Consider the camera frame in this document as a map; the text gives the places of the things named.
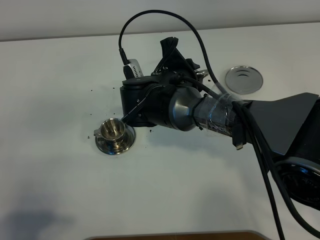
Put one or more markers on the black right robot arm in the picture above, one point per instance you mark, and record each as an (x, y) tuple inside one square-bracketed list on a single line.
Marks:
[(290, 128)]

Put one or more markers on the steel saucer near cup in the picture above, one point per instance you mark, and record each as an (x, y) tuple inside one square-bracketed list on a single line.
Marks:
[(129, 139)]

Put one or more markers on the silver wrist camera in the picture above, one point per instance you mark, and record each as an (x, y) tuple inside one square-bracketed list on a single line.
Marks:
[(132, 69)]

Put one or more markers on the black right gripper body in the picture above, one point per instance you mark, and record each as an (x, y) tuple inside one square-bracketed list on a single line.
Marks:
[(166, 101)]

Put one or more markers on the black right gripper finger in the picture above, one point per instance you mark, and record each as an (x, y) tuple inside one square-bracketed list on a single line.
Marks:
[(173, 61)]

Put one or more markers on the stainless steel teapot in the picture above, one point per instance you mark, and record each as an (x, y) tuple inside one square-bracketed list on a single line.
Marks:
[(201, 74)]

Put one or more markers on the near stainless steel teacup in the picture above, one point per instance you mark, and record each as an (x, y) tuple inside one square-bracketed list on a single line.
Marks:
[(111, 132)]

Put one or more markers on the steel teapot saucer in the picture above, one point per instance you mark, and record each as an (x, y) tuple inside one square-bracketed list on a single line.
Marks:
[(244, 80)]

